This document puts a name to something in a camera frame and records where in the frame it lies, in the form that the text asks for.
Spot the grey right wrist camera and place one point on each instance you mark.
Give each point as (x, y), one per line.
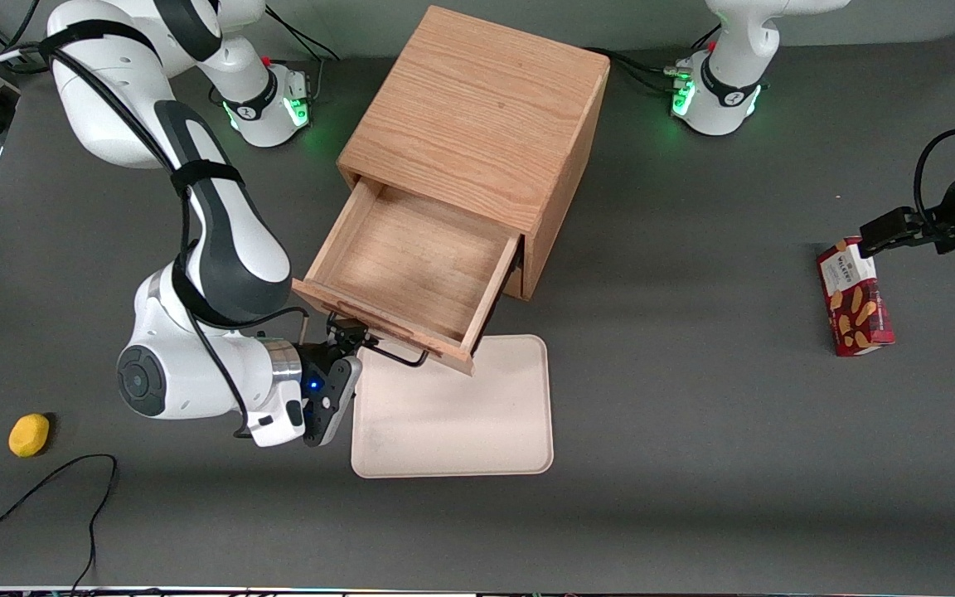
(335, 398)

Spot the beige rectangular tray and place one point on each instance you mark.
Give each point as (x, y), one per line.
(461, 423)

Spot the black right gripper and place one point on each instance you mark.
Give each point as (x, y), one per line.
(312, 357)

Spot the yellow lemon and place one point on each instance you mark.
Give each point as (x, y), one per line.
(28, 435)

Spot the red shortbread cookie box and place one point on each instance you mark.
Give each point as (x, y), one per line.
(855, 307)

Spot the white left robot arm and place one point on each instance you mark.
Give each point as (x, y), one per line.
(726, 91)

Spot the wooden oak drawer cabinet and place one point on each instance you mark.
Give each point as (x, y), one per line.
(486, 108)

